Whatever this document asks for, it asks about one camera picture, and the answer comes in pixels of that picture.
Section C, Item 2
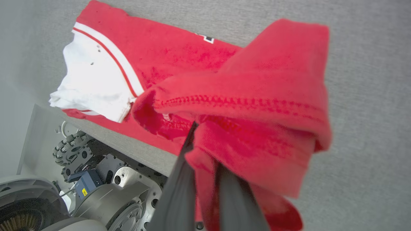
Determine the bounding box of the red and white basketball jersey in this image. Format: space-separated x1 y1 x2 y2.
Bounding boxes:
49 0 333 231

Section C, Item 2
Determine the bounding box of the blue-grey box with yellow label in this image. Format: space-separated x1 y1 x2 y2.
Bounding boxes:
74 169 104 200

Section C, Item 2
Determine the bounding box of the grey mecanum wheel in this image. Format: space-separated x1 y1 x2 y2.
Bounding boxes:
52 130 93 167

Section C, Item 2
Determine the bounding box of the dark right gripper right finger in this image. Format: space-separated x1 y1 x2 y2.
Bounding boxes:
216 163 271 231

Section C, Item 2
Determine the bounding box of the white round robot housing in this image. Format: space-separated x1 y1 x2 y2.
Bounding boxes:
0 175 108 231

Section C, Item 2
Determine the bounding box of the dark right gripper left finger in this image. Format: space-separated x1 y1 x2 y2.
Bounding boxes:
147 121 200 231

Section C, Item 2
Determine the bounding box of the grey robot waist joint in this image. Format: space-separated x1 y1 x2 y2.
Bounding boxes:
73 183 150 231

